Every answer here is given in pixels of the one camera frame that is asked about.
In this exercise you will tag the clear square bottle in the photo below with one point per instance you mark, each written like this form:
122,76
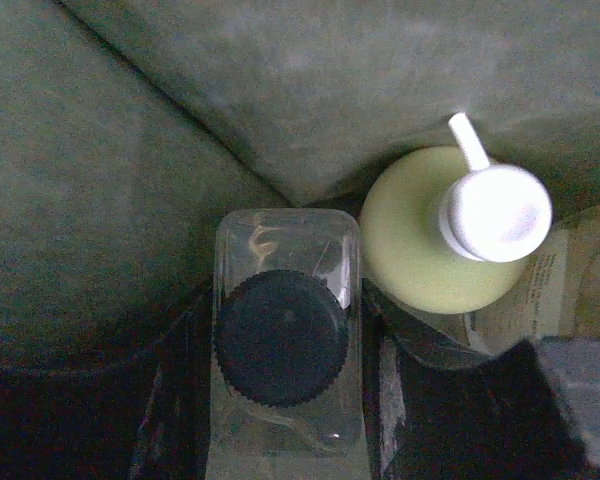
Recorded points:
286,333

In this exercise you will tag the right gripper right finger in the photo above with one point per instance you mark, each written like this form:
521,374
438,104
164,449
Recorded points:
436,410

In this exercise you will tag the olive canvas bag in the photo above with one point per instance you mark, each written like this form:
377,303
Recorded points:
128,129

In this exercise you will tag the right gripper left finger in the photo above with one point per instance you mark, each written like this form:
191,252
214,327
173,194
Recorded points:
144,417

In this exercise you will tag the yellow-green pump bottle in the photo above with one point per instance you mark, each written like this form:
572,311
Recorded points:
447,230

